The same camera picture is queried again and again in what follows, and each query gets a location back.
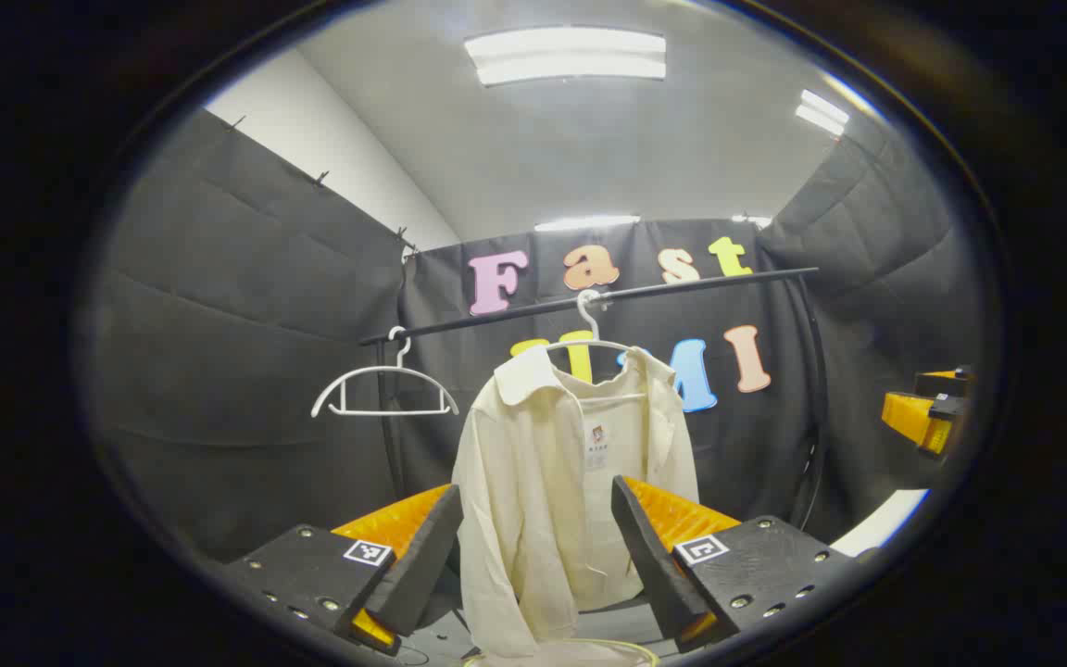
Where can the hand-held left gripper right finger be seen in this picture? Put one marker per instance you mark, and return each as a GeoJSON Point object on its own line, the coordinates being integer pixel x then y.
{"type": "Point", "coordinates": [654, 565]}

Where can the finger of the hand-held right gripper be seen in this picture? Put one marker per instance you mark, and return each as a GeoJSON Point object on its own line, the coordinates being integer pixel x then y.
{"type": "Point", "coordinates": [946, 382]}
{"type": "Point", "coordinates": [913, 417]}

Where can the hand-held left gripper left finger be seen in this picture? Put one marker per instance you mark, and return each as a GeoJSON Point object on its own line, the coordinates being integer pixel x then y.
{"type": "Point", "coordinates": [418, 565]}

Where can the round laundry hamper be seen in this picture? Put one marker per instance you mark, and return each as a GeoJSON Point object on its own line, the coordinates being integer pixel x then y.
{"type": "Point", "coordinates": [608, 648]}

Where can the cream long-sleeved shirt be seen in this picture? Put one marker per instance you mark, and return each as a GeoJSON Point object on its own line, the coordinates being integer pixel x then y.
{"type": "Point", "coordinates": [533, 482]}

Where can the white plastic clothes hanger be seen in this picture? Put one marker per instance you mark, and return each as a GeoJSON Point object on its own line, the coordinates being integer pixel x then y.
{"type": "Point", "coordinates": [376, 370]}
{"type": "Point", "coordinates": [592, 324]}

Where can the black metal clothes rack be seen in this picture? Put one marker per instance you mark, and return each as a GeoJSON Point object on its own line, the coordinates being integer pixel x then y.
{"type": "Point", "coordinates": [682, 286]}

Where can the short ceiling light strip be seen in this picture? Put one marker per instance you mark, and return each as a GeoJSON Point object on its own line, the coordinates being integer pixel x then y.
{"type": "Point", "coordinates": [751, 220]}

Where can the black backdrop cloth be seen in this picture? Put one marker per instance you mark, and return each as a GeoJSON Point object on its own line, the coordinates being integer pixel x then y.
{"type": "Point", "coordinates": [246, 371]}

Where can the long ceiling light strip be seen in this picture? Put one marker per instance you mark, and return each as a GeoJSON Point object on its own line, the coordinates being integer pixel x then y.
{"type": "Point", "coordinates": [589, 222]}

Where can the large ceiling light panel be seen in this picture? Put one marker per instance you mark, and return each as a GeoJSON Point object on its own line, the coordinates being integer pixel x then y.
{"type": "Point", "coordinates": [566, 56]}

